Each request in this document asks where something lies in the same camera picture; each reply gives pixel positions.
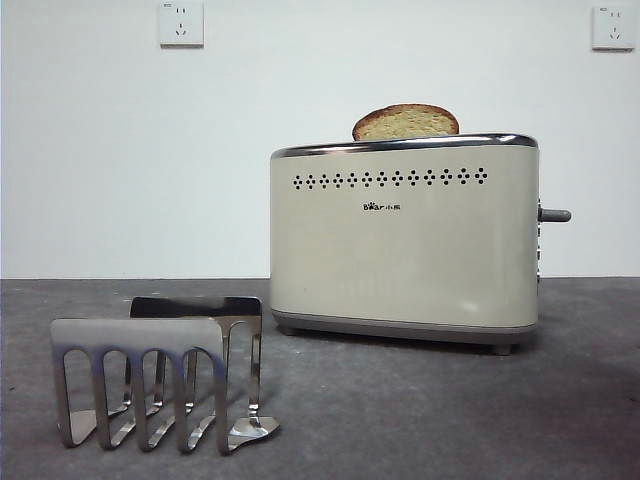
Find brown bread slice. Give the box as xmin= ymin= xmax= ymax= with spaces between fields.
xmin=351 ymin=103 xmax=460 ymax=142

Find white wall socket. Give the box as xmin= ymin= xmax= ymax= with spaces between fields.
xmin=159 ymin=0 xmax=205 ymax=49
xmin=591 ymin=4 xmax=636 ymax=52

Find cream toaster with grey lever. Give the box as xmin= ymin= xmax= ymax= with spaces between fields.
xmin=269 ymin=131 xmax=573 ymax=357

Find shiny steel toast rack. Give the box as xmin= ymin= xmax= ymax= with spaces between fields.
xmin=49 ymin=295 xmax=281 ymax=455

